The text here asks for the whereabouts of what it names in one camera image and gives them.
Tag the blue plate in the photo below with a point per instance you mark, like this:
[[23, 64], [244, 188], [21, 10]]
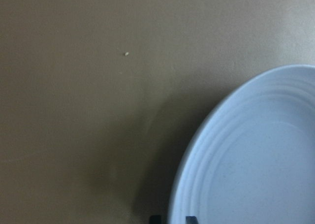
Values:
[[252, 161]]

